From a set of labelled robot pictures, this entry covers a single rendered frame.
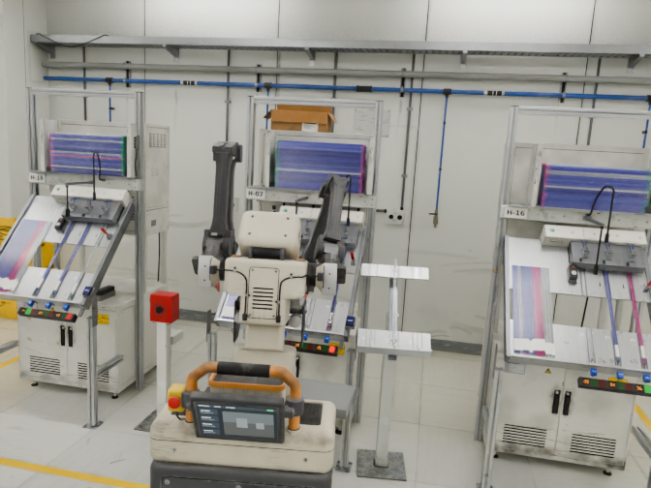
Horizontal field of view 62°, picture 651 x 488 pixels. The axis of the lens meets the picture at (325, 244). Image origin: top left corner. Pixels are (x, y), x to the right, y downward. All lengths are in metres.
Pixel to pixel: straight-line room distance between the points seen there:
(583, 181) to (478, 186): 1.57
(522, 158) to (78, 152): 2.61
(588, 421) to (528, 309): 0.72
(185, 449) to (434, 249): 3.23
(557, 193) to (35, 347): 3.23
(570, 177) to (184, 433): 2.24
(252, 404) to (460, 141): 3.35
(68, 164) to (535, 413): 3.07
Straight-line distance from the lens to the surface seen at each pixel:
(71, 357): 3.79
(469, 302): 4.65
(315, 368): 3.13
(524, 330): 2.78
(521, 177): 3.20
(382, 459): 3.03
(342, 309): 2.78
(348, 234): 2.98
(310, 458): 1.66
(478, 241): 4.55
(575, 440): 3.29
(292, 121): 3.43
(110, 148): 3.54
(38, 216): 3.79
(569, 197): 3.06
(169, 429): 1.70
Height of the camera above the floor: 1.61
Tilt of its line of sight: 10 degrees down
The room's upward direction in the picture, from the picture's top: 3 degrees clockwise
